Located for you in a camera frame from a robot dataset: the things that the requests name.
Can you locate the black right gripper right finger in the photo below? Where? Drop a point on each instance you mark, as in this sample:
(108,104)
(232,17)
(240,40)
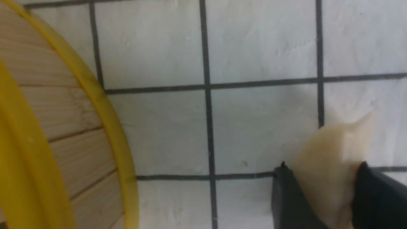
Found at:
(380,202)

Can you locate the white dumpling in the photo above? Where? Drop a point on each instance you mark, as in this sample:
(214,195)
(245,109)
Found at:
(327,166)

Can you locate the white grid tablecloth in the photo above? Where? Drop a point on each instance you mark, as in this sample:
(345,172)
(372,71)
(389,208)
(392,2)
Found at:
(214,94)

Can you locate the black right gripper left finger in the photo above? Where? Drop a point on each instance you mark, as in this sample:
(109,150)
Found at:
(290,209)

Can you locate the bamboo steamer tray yellow rim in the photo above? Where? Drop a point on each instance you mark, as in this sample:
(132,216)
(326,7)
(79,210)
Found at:
(65,160)

